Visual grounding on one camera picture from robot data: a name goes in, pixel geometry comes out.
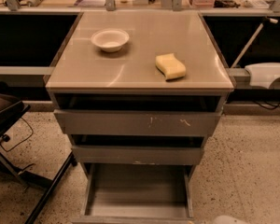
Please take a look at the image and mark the grey drawer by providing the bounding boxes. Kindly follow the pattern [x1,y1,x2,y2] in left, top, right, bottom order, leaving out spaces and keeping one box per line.
[72,146,203,165]
[72,164,198,224]
[54,109,221,136]

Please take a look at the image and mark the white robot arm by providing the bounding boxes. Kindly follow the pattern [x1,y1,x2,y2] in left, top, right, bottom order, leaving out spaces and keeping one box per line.
[212,215,248,224]

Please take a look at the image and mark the grey drawer cabinet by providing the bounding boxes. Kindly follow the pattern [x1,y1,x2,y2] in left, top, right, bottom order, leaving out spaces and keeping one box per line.
[45,10,235,182]

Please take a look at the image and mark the yellow sponge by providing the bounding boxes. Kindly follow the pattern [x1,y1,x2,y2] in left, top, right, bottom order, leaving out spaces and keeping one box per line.
[156,53,186,80]

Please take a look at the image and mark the white round bowl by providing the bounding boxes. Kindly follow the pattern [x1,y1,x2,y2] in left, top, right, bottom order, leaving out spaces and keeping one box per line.
[91,29,130,53]

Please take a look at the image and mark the black floor bar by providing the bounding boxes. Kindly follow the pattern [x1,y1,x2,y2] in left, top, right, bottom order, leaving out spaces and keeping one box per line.
[24,153,77,224]

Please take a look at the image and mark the black chair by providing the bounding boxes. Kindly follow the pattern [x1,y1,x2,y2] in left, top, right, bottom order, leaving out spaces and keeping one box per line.
[0,81,51,188]

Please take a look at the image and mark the white stick with black tip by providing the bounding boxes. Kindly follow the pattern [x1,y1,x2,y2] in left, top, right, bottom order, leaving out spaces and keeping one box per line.
[231,17,279,68]

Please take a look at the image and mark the black floor cable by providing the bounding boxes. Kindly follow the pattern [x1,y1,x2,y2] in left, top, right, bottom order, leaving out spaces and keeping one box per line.
[0,117,35,153]

